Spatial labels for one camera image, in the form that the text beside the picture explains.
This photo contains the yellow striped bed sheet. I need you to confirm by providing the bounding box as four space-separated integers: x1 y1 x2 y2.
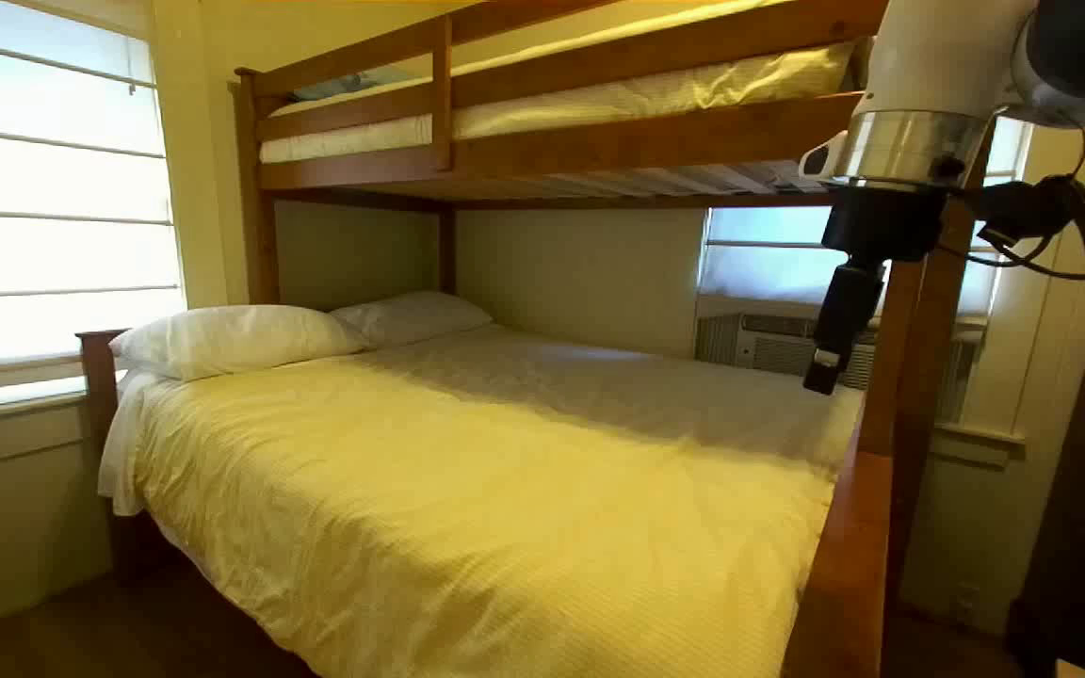
123 322 869 678

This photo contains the small window above air conditioner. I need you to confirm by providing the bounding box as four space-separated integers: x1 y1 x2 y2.
692 112 1041 322

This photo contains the upper bunk mattress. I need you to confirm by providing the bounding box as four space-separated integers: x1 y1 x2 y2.
257 32 882 168

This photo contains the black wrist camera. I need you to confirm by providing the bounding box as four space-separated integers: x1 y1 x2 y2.
969 177 1085 247

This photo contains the white fitted mattress sheet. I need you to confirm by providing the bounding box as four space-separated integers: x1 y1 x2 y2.
95 366 164 521

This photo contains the window with white blinds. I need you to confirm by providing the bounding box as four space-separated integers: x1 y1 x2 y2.
0 0 189 424

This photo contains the large white pillow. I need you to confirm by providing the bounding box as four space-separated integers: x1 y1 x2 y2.
110 302 366 385

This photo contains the wooden bunk bed frame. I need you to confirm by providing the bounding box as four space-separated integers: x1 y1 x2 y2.
75 0 1002 678

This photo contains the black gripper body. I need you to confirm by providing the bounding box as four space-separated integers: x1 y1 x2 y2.
815 186 948 366

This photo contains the window air conditioner unit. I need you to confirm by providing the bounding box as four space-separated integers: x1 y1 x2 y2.
692 310 985 385

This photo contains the small white pillow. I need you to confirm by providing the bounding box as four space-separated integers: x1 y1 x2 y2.
327 291 496 353

